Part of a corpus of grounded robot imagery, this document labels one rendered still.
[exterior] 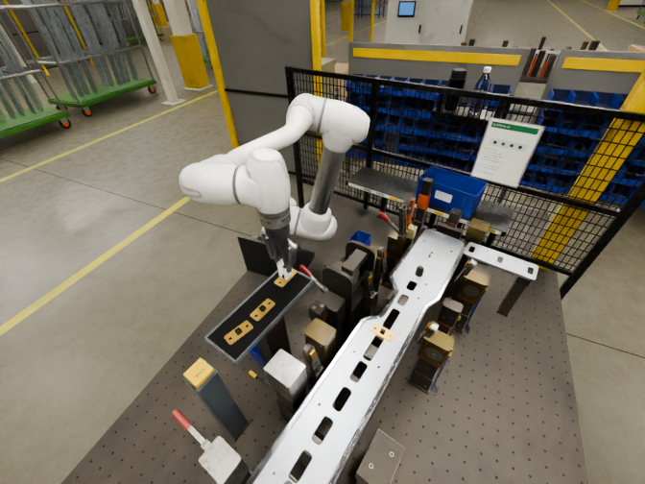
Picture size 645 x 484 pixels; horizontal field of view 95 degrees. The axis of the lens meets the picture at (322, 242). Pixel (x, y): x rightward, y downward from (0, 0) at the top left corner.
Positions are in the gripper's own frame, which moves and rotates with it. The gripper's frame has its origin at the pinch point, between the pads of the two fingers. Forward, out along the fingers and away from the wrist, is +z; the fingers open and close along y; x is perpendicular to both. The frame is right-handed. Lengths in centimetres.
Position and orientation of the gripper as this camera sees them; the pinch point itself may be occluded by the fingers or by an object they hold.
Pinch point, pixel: (284, 269)
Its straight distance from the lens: 100.3
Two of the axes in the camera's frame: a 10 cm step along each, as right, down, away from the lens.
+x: 5.5, -5.7, 6.1
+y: 8.3, 3.5, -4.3
